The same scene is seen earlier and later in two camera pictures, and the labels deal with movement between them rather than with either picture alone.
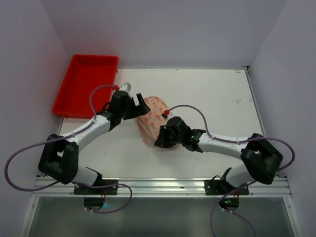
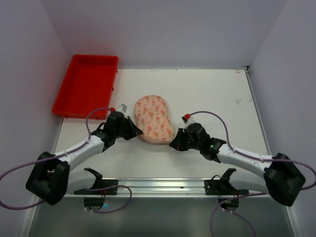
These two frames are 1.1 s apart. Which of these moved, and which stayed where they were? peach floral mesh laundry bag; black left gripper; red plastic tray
Moved: black left gripper
Stayed: peach floral mesh laundry bag; red plastic tray
